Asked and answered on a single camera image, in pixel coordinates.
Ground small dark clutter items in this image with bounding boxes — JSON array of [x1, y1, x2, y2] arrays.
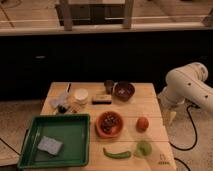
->
[[57, 105, 80, 114]]

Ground white round container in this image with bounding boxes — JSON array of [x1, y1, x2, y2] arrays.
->
[[74, 89, 89, 105]]

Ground white wooden chair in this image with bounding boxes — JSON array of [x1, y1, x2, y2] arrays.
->
[[55, 0, 134, 32]]

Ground clear plastic bag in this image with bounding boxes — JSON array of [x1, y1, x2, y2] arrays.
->
[[50, 92, 69, 108]]

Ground small dark cup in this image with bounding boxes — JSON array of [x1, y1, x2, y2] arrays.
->
[[104, 80, 114, 94]]

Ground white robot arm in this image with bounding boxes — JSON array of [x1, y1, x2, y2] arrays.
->
[[157, 62, 213, 125]]

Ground red orange apple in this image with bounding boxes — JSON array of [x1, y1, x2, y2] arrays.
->
[[136, 117, 149, 131]]

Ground green plastic tray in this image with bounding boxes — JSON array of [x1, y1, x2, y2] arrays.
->
[[18, 114, 90, 169]]

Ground green chili pepper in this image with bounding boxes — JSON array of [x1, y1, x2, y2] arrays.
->
[[103, 148, 131, 159]]

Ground blue grey sponge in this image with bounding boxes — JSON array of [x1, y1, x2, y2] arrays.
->
[[37, 136, 63, 155]]

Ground green paper cup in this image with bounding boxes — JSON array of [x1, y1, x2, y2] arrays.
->
[[134, 141, 152, 158]]

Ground orange bowl with nuts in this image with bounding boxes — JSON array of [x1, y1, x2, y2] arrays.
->
[[95, 111, 124, 139]]

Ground black power cable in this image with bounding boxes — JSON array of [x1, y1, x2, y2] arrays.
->
[[169, 104, 199, 152]]

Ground dark brown bowl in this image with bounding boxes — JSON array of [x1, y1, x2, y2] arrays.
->
[[114, 81, 135, 101]]

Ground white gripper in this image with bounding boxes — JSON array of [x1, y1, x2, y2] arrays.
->
[[158, 94, 184, 126]]

